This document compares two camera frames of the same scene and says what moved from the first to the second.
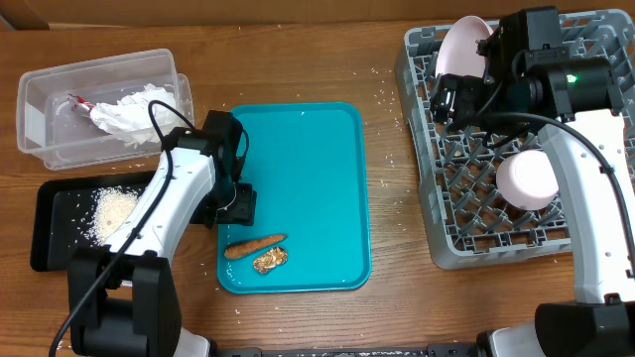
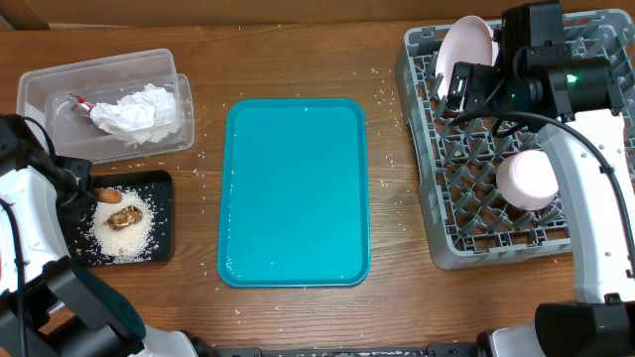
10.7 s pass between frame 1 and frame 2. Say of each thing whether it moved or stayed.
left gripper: moved
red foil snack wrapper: stayed
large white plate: stayed
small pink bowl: stayed
